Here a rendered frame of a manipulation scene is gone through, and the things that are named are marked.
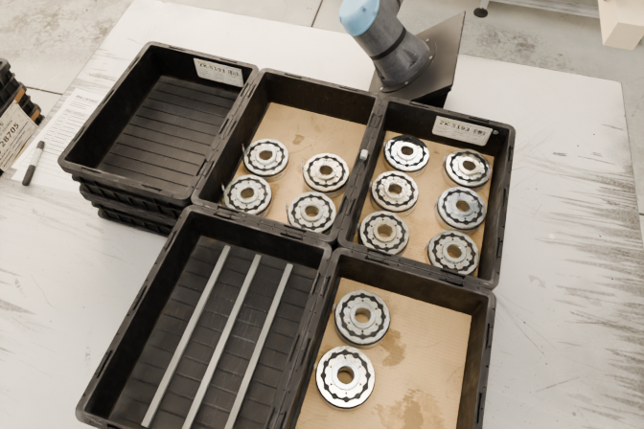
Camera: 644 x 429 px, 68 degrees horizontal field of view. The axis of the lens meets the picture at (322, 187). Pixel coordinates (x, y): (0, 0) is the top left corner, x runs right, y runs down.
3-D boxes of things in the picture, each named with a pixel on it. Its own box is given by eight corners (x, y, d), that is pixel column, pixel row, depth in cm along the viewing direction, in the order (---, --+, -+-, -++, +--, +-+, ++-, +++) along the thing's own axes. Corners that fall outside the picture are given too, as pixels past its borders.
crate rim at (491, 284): (382, 101, 112) (383, 94, 110) (513, 132, 107) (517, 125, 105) (334, 250, 91) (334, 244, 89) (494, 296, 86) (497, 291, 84)
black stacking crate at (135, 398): (199, 232, 103) (188, 204, 94) (331, 271, 99) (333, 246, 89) (100, 427, 82) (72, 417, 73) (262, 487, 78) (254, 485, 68)
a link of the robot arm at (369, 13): (359, 62, 126) (326, 24, 119) (375, 27, 132) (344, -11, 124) (395, 48, 117) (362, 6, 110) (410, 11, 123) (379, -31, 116)
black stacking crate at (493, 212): (379, 128, 120) (384, 97, 110) (498, 158, 115) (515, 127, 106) (333, 269, 99) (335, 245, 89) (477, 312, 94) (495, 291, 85)
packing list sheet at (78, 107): (70, 87, 141) (69, 86, 140) (143, 102, 138) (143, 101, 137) (4, 177, 123) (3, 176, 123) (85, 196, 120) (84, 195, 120)
